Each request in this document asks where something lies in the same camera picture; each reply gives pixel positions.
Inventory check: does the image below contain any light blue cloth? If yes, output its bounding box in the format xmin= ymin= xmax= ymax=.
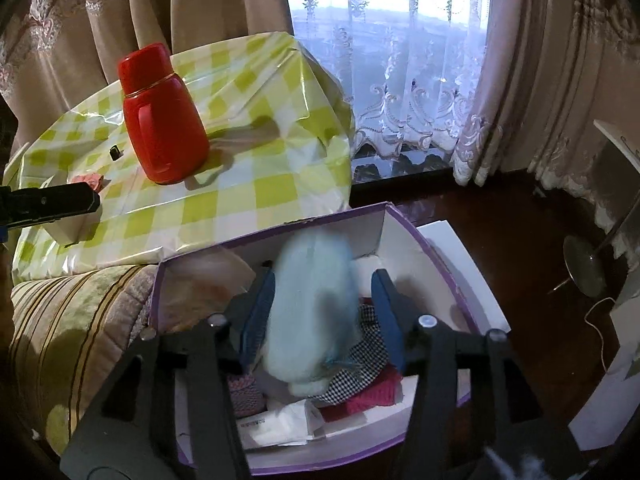
xmin=260 ymin=230 xmax=361 ymax=396

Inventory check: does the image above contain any white lace sheer curtain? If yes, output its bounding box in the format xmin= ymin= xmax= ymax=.
xmin=280 ymin=0 xmax=501 ymax=183

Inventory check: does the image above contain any pink striped knit cloth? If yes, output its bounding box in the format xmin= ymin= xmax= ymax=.
xmin=226 ymin=372 xmax=266 ymax=418

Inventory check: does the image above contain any magenta knit garment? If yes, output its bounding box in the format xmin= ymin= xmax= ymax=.
xmin=320 ymin=370 xmax=406 ymax=423

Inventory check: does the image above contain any white furniture panel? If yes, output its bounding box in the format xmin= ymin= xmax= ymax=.
xmin=567 ymin=119 xmax=640 ymax=461

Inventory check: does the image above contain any beige embroidered curtain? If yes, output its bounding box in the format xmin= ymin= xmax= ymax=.
xmin=0 ymin=0 xmax=296 ymax=126

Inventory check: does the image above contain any white cable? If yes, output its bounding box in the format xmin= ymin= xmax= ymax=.
xmin=584 ymin=296 xmax=619 ymax=376

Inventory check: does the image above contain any white packet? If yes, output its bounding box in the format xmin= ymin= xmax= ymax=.
xmin=237 ymin=400 xmax=323 ymax=448

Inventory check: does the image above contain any green checkered plastic tablecloth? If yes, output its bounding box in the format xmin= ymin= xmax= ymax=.
xmin=2 ymin=31 xmax=357 ymax=286

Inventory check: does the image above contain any white box lid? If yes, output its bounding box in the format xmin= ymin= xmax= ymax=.
xmin=415 ymin=219 xmax=512 ymax=333

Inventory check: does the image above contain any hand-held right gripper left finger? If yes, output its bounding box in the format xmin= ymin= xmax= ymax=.
xmin=60 ymin=265 xmax=278 ymax=480

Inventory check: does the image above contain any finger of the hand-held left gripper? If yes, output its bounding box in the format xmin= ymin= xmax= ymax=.
xmin=0 ymin=182 xmax=102 ymax=231

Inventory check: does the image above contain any cream cloth with orange print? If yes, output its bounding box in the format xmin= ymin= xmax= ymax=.
xmin=162 ymin=250 xmax=258 ymax=331

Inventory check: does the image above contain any beige curtain with lace hem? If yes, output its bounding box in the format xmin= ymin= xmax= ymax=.
xmin=452 ymin=0 xmax=640 ymax=226

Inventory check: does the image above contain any red and white patterned cloth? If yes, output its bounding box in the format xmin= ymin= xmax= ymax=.
xmin=70 ymin=174 xmax=105 ymax=192

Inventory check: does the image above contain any striped velvet cushion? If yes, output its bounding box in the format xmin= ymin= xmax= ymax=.
xmin=7 ymin=262 xmax=161 ymax=456

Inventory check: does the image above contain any purple cardboard box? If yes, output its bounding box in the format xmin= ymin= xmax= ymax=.
xmin=147 ymin=201 xmax=513 ymax=478

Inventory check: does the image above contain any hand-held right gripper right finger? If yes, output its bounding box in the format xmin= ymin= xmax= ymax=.
xmin=371 ymin=268 xmax=591 ymax=480

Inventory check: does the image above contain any red thermos jug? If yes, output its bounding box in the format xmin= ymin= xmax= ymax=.
xmin=117 ymin=42 xmax=211 ymax=186

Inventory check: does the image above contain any white plastic basket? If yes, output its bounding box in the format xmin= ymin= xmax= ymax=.
xmin=45 ymin=210 xmax=98 ymax=247

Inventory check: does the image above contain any grey round stand base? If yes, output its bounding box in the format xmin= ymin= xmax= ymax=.
xmin=562 ymin=235 xmax=626 ymax=298

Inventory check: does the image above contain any black and white houndstooth cloth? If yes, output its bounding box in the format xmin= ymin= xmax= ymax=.
xmin=307 ymin=305 xmax=401 ymax=406

